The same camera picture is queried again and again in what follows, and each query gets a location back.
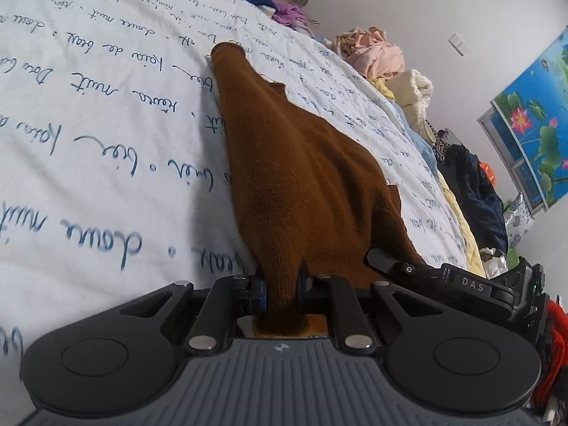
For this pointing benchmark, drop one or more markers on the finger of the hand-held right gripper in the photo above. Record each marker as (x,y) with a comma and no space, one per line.
(399,266)

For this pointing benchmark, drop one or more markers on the dark clothes pile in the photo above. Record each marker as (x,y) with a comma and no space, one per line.
(477,195)

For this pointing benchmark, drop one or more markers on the cream cloth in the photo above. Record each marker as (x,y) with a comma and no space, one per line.
(417,97)

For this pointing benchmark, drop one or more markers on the yellow cloth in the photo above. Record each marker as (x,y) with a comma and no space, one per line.
(382,88)

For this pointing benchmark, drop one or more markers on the white wall switch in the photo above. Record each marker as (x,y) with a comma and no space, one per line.
(459,44)

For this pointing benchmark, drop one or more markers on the purple cloth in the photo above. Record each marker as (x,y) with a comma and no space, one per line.
(290,15)

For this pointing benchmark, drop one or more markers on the lotus wall poster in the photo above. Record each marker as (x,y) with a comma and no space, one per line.
(532,120)

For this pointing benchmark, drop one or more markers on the white printed bed sheet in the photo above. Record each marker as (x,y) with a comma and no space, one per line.
(111,97)

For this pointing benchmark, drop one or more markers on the orange item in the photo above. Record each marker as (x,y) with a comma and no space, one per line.
(487,173)

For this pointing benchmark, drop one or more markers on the pale yellow blanket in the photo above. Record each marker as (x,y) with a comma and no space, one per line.
(466,230)

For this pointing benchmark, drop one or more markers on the red cloth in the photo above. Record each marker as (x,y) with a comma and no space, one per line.
(552,355)

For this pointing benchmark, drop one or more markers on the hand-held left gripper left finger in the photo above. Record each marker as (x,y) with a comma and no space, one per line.
(262,296)

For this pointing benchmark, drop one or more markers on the black white patterned cloth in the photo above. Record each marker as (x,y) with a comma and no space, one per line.
(446,142)

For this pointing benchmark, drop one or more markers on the brown knit garment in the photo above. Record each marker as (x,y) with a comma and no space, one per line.
(301,177)

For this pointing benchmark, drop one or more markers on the light blue cloth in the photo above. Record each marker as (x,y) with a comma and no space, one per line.
(421,146)

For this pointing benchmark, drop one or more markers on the pink clothes pile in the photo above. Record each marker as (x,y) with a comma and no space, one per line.
(377,51)

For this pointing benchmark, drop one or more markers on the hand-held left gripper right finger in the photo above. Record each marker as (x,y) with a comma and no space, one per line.
(301,296)

